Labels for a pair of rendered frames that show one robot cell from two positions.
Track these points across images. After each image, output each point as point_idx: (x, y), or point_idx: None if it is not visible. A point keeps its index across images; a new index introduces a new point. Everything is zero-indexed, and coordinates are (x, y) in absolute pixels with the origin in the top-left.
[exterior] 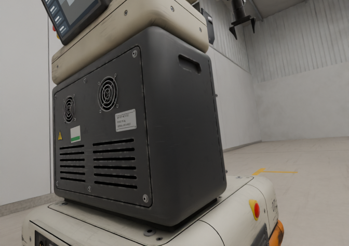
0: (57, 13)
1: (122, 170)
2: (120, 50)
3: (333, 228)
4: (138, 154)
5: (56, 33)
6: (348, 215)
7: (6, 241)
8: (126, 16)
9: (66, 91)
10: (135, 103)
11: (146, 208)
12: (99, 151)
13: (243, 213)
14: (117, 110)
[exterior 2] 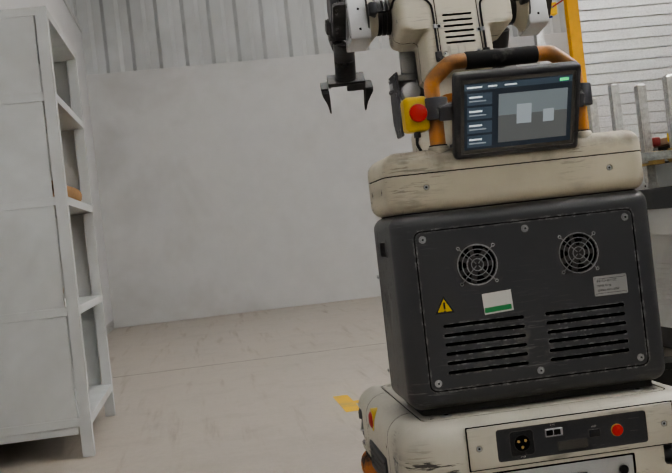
0: (483, 121)
1: (605, 336)
2: (601, 206)
3: None
4: (631, 318)
5: (411, 123)
6: None
7: None
8: (611, 172)
9: (463, 235)
10: (626, 268)
11: (640, 366)
12: (549, 321)
13: None
14: (595, 273)
